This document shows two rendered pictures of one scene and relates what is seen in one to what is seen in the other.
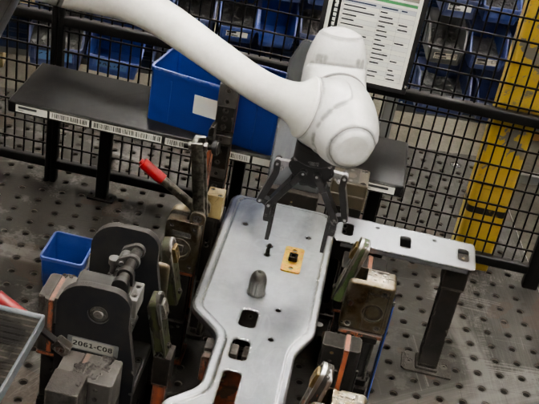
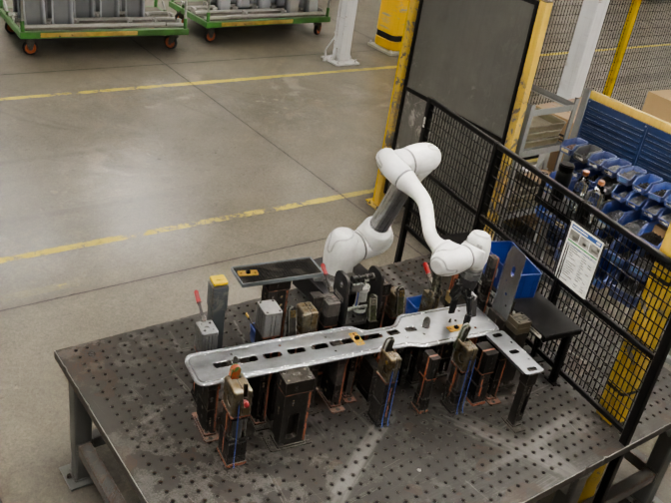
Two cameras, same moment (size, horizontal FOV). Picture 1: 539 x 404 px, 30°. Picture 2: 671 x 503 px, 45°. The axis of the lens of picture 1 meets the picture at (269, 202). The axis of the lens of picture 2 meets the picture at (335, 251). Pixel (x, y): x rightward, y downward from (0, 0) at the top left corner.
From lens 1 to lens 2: 2.35 m
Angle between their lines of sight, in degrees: 47
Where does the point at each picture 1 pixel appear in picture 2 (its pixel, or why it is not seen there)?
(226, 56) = (425, 221)
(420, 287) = (561, 406)
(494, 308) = (586, 434)
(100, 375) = (330, 300)
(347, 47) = (475, 238)
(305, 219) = (485, 323)
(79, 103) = not seen: hidden behind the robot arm
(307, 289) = (445, 336)
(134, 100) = not seen: hidden behind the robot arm
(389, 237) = (509, 346)
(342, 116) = (438, 252)
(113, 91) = not seen: hidden behind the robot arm
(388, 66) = (581, 285)
